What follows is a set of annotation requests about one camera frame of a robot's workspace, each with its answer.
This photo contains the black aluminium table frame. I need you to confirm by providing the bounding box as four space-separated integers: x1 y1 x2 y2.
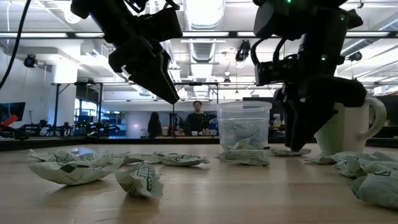
0 135 398 152

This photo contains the silver ceiling duct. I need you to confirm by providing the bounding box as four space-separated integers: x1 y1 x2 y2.
183 0 226 63

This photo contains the black right gripper cable loop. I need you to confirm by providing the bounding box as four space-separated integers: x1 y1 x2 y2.
250 37 289 65

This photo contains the black hanging cable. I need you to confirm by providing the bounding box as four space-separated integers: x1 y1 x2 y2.
0 0 32 90

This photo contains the clear round plastic container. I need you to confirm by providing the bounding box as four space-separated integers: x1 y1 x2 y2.
216 101 273 153

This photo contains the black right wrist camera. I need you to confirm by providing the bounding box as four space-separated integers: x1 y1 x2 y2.
254 59 301 87

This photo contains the black ceiling lamp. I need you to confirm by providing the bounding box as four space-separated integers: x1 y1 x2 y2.
24 54 38 68
348 50 363 62
234 39 251 63

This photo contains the overhead light bar frame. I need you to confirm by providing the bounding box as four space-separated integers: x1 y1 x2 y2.
0 30 398 39

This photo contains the green mug with white handle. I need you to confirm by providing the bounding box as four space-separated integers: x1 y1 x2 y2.
313 98 387 154

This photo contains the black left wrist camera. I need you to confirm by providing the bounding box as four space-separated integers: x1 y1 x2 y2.
141 6 183 44

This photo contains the dark wall monitor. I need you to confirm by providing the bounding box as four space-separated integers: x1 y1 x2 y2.
0 101 27 123

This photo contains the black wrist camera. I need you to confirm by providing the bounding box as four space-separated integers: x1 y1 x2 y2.
254 59 301 87
141 6 183 44

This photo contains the red flat object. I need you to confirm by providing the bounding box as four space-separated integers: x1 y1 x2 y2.
0 114 19 127

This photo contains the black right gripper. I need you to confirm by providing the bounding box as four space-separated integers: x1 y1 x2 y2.
275 76 368 152

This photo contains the person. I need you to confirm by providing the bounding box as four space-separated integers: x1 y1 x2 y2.
147 111 164 139
185 100 216 137

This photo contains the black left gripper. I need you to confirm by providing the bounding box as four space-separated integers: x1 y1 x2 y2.
102 29 181 105

